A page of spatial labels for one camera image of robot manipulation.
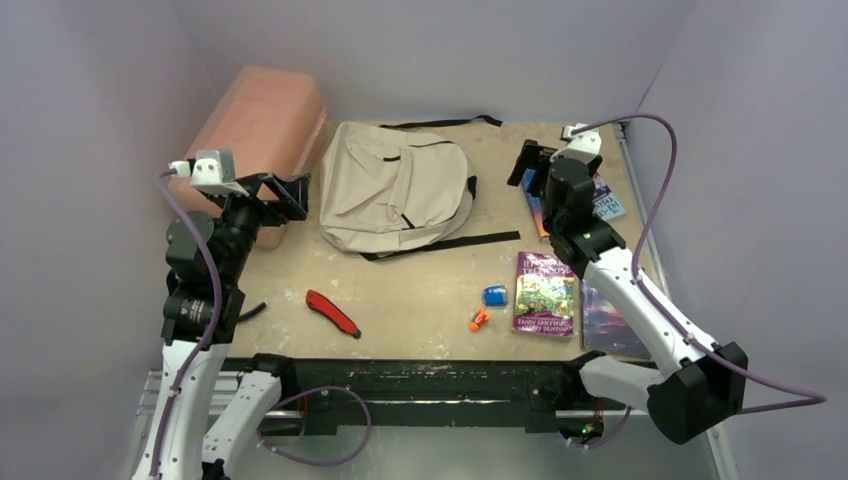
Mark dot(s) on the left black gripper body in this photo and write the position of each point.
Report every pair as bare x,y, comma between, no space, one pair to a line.
267,211

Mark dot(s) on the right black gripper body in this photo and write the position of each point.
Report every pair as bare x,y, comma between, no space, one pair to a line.
538,158

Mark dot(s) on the beige backpack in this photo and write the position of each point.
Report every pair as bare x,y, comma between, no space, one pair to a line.
391,190

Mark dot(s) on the purple treehouse book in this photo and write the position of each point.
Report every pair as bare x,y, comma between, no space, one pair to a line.
545,299

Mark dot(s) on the Jane Eyre book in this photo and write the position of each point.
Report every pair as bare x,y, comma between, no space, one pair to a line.
534,203

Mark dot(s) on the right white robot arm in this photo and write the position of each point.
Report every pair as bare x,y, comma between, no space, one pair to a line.
697,383

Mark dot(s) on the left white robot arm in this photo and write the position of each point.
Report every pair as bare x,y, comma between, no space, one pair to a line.
206,257

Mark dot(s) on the light blue treehouse book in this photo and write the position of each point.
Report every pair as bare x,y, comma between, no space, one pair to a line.
607,206

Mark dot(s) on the pink plastic storage box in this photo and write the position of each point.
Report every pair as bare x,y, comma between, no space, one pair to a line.
272,120

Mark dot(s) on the red utility knife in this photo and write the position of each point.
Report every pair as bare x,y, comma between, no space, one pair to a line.
323,306

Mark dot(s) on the blue pencil sharpener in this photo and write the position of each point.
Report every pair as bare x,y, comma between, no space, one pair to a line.
495,296

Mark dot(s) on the orange small toy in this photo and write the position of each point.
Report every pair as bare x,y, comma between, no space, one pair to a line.
479,320

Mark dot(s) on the dark galaxy cover book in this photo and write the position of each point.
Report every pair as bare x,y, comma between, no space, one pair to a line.
604,329

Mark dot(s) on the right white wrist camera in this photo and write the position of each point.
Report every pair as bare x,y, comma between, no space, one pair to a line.
584,147

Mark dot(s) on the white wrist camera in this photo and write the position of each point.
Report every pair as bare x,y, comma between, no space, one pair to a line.
584,147
211,172

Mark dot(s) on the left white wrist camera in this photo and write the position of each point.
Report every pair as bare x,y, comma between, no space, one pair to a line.
211,172

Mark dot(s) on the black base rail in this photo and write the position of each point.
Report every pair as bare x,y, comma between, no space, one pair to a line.
322,395

